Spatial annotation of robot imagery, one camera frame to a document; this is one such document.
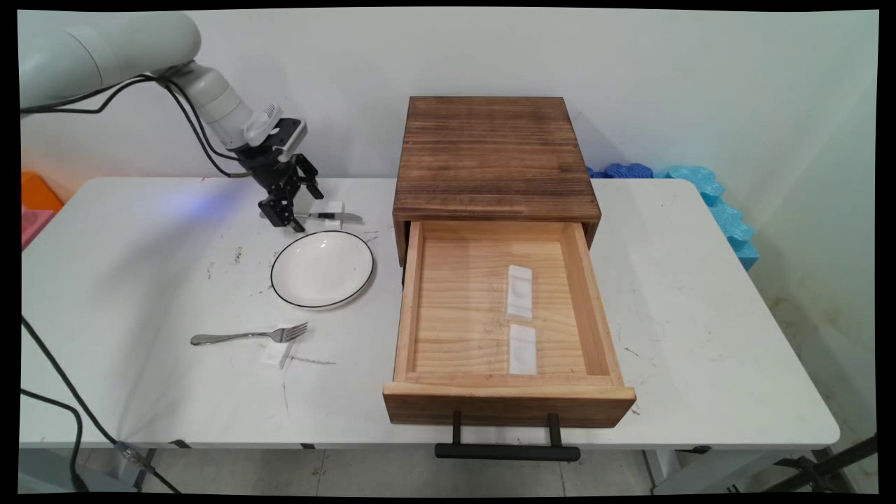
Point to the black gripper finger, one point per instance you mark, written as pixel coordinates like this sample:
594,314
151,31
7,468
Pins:
309,178
281,206

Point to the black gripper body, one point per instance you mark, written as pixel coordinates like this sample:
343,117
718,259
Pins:
269,171

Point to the silver table knife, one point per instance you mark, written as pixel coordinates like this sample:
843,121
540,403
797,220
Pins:
350,217

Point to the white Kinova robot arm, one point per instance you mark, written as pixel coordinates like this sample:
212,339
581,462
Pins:
105,49

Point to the white ceramic knife rest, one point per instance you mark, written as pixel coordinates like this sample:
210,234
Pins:
334,206

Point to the white plate with black rim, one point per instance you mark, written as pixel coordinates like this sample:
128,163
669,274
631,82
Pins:
322,269

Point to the silver fork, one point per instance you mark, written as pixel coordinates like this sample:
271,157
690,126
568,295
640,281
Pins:
231,337

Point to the white ceramic fork rest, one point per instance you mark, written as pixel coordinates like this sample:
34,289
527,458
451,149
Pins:
274,353

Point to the dark wooden drawer cabinet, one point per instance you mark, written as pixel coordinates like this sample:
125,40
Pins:
493,157

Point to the light wooden drawer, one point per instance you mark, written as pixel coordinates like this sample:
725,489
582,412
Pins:
462,315

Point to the orange plastic box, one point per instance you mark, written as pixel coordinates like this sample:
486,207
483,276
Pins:
38,192

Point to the white ceramic rest with dimple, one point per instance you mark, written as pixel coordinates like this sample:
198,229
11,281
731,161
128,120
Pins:
519,294

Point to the pink plastic box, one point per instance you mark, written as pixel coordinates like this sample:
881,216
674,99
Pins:
33,224

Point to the plain white ceramic rest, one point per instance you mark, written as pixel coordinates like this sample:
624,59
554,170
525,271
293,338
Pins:
523,350

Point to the light blue foam mat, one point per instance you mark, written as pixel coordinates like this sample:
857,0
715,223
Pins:
728,217

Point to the black metal table brace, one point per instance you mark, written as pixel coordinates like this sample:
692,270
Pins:
826,465

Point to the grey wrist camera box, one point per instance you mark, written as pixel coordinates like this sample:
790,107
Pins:
288,136

